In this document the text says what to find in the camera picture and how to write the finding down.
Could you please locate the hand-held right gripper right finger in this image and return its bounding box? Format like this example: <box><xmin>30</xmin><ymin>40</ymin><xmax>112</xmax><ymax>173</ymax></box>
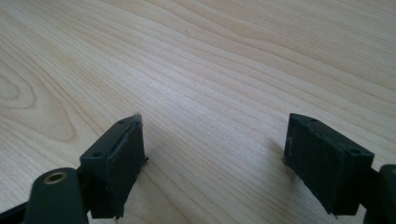
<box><xmin>281</xmin><ymin>113</ymin><xmax>375</xmax><ymax>217</ymax></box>

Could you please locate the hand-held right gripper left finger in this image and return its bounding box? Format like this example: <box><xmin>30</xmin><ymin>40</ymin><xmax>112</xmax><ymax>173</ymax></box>
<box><xmin>78</xmin><ymin>113</ymin><xmax>149</xmax><ymax>219</ymax></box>

